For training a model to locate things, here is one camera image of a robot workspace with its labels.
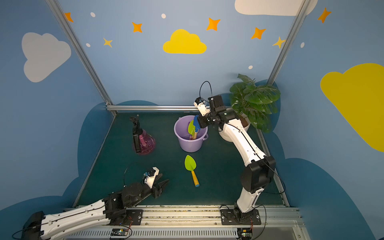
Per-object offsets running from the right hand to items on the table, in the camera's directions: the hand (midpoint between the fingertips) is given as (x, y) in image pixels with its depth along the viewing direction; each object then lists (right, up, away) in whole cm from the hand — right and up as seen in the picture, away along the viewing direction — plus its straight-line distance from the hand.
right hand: (200, 117), depth 83 cm
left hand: (-19, -31, -6) cm, 37 cm away
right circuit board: (+22, -58, -11) cm, 63 cm away
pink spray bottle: (-35, -15, +10) cm, 40 cm away
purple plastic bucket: (-12, -6, +13) cm, 19 cm away
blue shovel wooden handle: (-2, -5, +2) cm, 5 cm away
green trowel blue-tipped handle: (-6, -30, +11) cm, 32 cm away
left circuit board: (-40, -57, -11) cm, 71 cm away
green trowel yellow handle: (-5, -7, +18) cm, 20 cm away
